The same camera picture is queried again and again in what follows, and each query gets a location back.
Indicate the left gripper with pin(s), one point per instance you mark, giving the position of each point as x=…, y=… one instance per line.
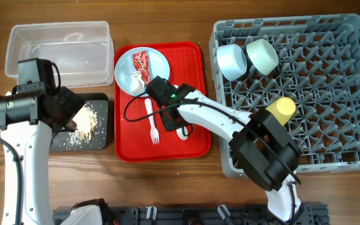
x=70, y=102

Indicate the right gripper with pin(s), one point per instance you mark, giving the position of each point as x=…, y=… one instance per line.
x=169, y=125

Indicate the rice and food scraps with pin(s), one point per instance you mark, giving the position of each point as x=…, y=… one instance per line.
x=82, y=126

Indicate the pink plastic fork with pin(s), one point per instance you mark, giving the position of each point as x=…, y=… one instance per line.
x=154, y=131

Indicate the cream plastic spoon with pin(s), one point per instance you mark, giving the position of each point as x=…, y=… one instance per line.
x=182, y=133

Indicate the light blue bowl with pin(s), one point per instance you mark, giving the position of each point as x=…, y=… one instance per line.
x=232, y=61

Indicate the mint green bowl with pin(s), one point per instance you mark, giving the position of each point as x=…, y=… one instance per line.
x=263, y=56

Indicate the yellow plastic cup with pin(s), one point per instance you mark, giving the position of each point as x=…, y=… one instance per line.
x=283, y=109

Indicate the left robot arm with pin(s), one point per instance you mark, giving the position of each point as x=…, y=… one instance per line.
x=26, y=144

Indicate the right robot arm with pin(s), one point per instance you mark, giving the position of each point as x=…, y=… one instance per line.
x=265, y=151

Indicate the grey dishwasher rack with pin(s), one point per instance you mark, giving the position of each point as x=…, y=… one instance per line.
x=319, y=68

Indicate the crumpled white napkin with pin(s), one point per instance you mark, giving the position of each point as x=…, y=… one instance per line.
x=137, y=83

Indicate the black plastic tray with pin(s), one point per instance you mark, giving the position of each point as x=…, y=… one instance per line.
x=96, y=104

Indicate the red snack wrapper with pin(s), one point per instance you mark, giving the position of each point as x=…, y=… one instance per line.
x=141, y=64

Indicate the red serving tray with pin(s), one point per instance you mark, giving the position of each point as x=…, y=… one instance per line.
x=132, y=139

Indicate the light blue plate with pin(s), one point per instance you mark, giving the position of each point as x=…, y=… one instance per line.
x=124, y=71

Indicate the clear plastic storage bin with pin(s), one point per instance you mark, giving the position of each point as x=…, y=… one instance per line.
x=83, y=51

